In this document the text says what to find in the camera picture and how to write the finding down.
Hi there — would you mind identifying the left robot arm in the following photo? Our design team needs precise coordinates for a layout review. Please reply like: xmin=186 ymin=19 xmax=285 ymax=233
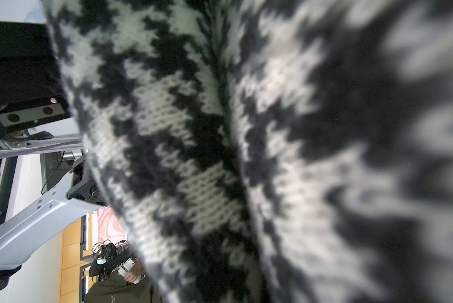
xmin=0 ymin=155 xmax=105 ymax=291

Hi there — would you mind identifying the black white knitted scarf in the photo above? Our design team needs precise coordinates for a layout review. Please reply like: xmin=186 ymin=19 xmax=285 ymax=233
xmin=43 ymin=1 xmax=453 ymax=302

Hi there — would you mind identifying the person in olive clothing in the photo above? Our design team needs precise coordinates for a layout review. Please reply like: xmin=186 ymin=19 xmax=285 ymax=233
xmin=84 ymin=259 xmax=164 ymax=303

